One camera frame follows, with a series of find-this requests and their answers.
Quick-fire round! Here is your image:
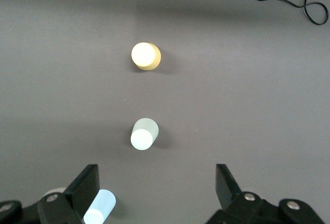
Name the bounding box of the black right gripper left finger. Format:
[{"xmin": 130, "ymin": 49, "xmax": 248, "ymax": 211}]
[{"xmin": 0, "ymin": 164, "xmax": 100, "ymax": 224}]

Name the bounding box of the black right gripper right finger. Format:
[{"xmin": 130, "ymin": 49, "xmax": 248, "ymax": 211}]
[{"xmin": 206, "ymin": 164, "xmax": 325, "ymax": 224}]

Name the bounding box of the pale green plastic cup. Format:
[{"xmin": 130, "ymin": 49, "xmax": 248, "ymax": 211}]
[{"xmin": 130, "ymin": 117, "xmax": 159, "ymax": 152}]

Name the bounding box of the yellow plastic cup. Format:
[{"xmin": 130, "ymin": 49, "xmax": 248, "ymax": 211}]
[{"xmin": 130, "ymin": 42, "xmax": 162, "ymax": 72}]

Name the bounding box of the light blue plastic cup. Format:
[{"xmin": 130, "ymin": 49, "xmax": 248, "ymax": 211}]
[{"xmin": 82, "ymin": 189, "xmax": 117, "ymax": 224}]

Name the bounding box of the loose black cable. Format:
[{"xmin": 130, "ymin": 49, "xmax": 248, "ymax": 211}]
[{"xmin": 220, "ymin": 0, "xmax": 330, "ymax": 26}]

